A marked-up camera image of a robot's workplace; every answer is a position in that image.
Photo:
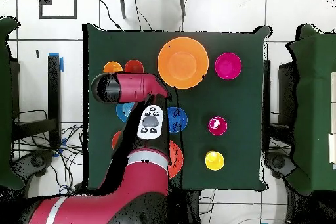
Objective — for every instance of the dark blue bowl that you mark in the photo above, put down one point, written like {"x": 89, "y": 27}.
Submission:
{"x": 181, "y": 121}

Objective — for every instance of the red-orange cup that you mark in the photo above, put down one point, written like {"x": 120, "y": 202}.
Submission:
{"x": 134, "y": 67}

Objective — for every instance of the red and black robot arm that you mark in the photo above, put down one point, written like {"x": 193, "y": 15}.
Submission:
{"x": 147, "y": 176}

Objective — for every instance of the light blue bowl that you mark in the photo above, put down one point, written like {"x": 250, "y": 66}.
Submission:
{"x": 122, "y": 112}

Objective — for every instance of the large red-orange bowl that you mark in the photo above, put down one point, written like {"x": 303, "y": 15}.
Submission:
{"x": 176, "y": 159}

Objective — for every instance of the large orange bowl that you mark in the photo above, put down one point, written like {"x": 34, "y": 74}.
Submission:
{"x": 183, "y": 62}

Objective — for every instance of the pink-red cup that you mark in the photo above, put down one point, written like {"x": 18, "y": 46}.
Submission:
{"x": 218, "y": 125}

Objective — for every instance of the small red-orange bowl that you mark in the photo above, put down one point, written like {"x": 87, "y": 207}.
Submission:
{"x": 115, "y": 141}

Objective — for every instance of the yellow cup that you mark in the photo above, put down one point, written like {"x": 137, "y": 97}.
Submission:
{"x": 214, "y": 160}

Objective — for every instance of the dark green tablecloth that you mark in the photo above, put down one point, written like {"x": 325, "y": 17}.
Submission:
{"x": 236, "y": 98}

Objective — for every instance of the orange cup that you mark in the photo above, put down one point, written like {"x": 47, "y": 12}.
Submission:
{"x": 113, "y": 67}

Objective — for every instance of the pink-red bowl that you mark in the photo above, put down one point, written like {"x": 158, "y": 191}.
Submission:
{"x": 228, "y": 65}

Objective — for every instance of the blue tape piece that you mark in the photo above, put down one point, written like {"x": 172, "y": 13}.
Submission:
{"x": 62, "y": 65}

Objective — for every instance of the neighbouring green cloth table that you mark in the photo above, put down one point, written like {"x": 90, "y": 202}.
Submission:
{"x": 5, "y": 103}
{"x": 315, "y": 103}

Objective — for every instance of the white panel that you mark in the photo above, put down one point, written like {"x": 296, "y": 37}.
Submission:
{"x": 332, "y": 147}

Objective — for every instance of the black metal frame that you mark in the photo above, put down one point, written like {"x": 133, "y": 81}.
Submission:
{"x": 53, "y": 90}
{"x": 267, "y": 76}

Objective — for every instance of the camera tripod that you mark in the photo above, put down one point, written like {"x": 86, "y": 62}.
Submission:
{"x": 122, "y": 6}

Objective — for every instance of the dark grey pedestal base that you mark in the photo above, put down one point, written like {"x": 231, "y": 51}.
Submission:
{"x": 36, "y": 161}
{"x": 278, "y": 162}

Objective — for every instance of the black square frame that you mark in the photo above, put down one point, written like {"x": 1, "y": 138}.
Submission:
{"x": 57, "y": 17}

